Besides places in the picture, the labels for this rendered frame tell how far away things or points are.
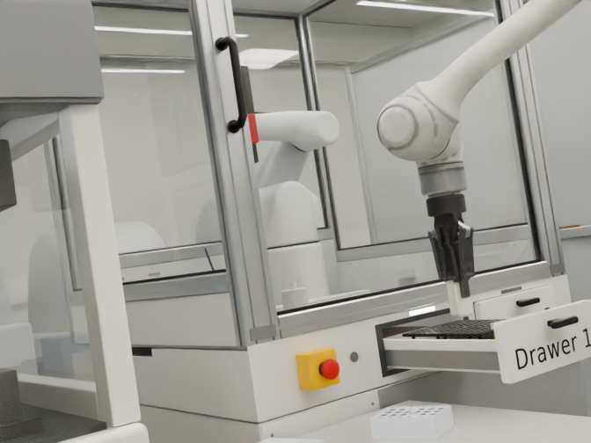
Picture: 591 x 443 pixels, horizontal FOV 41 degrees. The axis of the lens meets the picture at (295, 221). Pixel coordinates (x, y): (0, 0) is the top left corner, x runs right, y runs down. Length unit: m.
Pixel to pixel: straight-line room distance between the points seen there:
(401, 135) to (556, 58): 2.17
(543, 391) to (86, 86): 1.42
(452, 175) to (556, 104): 1.97
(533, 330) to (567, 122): 1.97
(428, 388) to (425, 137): 0.67
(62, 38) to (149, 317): 0.88
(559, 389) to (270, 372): 0.90
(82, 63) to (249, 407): 0.74
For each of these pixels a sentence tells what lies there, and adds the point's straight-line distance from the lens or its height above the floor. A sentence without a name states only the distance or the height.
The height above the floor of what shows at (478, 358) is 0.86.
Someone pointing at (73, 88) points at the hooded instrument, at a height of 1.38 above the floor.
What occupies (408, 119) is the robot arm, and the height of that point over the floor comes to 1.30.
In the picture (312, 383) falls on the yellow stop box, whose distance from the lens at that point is 1.56.
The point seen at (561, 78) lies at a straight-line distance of 3.46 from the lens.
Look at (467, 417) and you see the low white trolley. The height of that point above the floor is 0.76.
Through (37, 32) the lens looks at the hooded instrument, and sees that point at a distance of 1.15.
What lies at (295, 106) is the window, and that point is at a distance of 1.67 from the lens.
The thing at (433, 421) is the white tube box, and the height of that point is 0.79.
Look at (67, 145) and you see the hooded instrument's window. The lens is 1.14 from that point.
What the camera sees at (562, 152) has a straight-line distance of 3.45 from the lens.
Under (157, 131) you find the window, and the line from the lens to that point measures 1.78.
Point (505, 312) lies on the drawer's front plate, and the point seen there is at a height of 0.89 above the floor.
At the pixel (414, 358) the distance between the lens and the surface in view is 1.67.
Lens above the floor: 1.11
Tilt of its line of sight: 2 degrees up
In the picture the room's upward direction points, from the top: 8 degrees counter-clockwise
